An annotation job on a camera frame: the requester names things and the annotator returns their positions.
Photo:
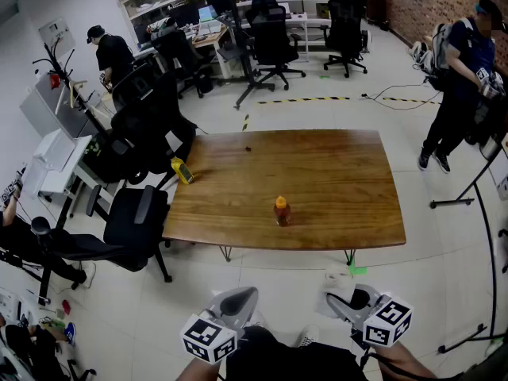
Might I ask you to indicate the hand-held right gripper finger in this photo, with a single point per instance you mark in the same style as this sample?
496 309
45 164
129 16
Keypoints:
375 292
345 310

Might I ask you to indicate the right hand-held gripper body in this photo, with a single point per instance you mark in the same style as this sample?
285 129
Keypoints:
387 325

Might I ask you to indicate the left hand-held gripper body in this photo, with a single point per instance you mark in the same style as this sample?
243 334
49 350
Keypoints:
208 339

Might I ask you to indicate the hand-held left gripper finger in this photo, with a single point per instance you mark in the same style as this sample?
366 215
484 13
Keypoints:
214 302
250 300

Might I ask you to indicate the white cloth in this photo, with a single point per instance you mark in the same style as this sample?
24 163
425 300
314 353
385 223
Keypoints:
331 280

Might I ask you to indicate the bottle with orange cap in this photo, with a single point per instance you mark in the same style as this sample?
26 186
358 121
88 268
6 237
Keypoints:
282 214

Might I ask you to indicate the person's right forearm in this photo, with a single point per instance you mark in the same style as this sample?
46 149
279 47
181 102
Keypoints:
409 365

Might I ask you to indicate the person's left forearm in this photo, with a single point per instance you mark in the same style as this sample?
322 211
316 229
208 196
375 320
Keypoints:
198 371

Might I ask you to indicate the yellow plastic bottle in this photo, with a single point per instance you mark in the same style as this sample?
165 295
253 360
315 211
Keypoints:
182 170

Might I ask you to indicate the person's left shoe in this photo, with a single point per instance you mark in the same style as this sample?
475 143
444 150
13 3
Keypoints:
258 320

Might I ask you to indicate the black hairpin table leg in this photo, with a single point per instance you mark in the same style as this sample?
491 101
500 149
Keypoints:
349 257
227 255

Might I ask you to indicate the person's right shoe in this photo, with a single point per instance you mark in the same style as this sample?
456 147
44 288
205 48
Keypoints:
309 335

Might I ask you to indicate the person's black shorts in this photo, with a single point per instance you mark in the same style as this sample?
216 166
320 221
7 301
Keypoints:
285 359

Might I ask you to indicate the black curved floor stand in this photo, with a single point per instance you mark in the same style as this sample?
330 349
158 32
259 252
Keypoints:
452 203

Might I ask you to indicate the small red floor object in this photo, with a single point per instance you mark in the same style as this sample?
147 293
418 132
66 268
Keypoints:
66 307

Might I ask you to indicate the large black office chair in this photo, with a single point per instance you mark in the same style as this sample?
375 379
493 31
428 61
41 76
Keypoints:
147 125

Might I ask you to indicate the white plastic box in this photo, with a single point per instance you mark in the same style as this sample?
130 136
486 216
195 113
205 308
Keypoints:
55 153

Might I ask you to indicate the black coat rack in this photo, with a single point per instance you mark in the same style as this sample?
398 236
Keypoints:
84 109

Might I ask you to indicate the pile of light bags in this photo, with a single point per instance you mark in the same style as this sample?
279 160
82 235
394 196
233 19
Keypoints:
422 58

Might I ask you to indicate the tall black floor stand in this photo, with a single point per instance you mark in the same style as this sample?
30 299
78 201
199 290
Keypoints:
234 52

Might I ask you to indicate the black chair with grey garment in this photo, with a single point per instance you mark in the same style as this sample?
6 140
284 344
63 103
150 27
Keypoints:
178 54

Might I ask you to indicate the grey metal cabinet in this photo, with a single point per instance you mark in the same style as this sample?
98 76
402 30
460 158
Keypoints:
43 109

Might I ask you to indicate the wooden office desk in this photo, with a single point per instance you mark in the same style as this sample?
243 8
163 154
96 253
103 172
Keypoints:
210 37

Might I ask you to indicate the black mesh office chair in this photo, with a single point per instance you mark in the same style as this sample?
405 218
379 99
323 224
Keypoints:
274 34
345 22

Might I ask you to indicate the small red hanging object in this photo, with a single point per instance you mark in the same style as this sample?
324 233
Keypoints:
53 81

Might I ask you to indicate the dark wooden cabinet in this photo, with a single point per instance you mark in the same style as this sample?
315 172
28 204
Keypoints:
376 8

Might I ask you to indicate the yellow box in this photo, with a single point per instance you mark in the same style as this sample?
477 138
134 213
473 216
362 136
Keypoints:
322 11

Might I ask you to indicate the open laptop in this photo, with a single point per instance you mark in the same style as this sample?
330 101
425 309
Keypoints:
206 14

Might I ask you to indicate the grey wall panel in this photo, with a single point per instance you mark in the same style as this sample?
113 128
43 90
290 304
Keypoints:
55 34

